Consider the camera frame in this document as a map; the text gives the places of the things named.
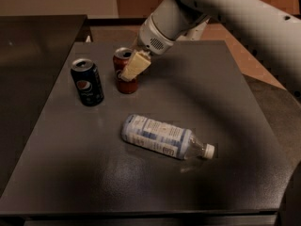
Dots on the clear plastic water bottle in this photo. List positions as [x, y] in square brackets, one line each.
[164, 138]

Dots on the dark side table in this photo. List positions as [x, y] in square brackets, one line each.
[33, 49]

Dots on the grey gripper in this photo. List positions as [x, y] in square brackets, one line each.
[152, 39]

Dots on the red coca-cola can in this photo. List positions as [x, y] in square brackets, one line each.
[120, 60]

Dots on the dark blue pepsi can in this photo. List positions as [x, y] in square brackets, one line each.
[86, 78]

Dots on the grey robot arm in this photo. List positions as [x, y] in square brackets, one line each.
[271, 35]

